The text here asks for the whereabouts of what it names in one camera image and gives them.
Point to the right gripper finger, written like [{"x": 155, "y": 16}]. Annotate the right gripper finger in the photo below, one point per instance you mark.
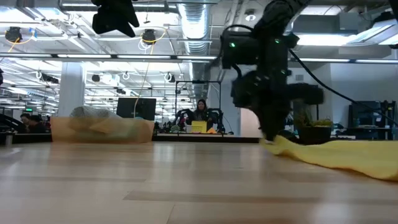
[
  {"x": 281, "y": 121},
  {"x": 267, "y": 123}
]

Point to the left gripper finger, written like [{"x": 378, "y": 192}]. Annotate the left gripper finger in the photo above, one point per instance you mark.
[
  {"x": 100, "y": 24},
  {"x": 129, "y": 25}
]

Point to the yellow microfiber towel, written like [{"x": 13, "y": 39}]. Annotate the yellow microfiber towel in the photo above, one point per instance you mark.
[{"x": 342, "y": 158}]

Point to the grey microfiber towel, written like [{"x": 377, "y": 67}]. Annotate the grey microfiber towel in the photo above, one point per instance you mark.
[{"x": 90, "y": 115}]

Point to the background black robot arm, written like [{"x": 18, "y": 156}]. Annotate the background black robot arm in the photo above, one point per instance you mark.
[
  {"x": 217, "y": 119},
  {"x": 183, "y": 119}
]

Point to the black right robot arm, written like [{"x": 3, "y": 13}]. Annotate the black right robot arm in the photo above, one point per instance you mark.
[{"x": 273, "y": 31}]

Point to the ceiling light strip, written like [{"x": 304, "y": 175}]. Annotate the ceiling light strip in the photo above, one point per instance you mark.
[
  {"x": 342, "y": 60},
  {"x": 93, "y": 56}
]

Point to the small potted green plant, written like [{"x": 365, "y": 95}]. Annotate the small potted green plant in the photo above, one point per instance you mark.
[{"x": 314, "y": 135}]

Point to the dark background table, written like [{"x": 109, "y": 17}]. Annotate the dark background table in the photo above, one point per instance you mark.
[{"x": 205, "y": 137}]

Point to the person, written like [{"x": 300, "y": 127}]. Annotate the person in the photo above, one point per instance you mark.
[
  {"x": 202, "y": 113},
  {"x": 37, "y": 126},
  {"x": 25, "y": 119}
]

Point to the yellow box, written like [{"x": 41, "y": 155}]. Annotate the yellow box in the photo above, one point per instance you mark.
[{"x": 199, "y": 127}]

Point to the white pillar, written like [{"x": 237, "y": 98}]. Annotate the white pillar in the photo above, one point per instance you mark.
[{"x": 71, "y": 90}]

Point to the black background monitor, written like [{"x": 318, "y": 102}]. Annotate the black background monitor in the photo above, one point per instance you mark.
[{"x": 136, "y": 109}]

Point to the dark background monitor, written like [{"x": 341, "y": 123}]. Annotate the dark background monitor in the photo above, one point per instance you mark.
[{"x": 365, "y": 113}]

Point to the orange translucent plastic bin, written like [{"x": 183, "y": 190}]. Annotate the orange translucent plastic bin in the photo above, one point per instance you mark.
[{"x": 136, "y": 133}]

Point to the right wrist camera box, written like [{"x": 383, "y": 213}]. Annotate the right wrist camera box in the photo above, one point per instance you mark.
[{"x": 239, "y": 49}]

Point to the silver ventilation duct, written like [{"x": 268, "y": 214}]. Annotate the silver ventilation duct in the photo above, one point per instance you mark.
[{"x": 194, "y": 28}]

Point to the black tall frame stand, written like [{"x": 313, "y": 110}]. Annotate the black tall frame stand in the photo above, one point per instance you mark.
[{"x": 199, "y": 81}]

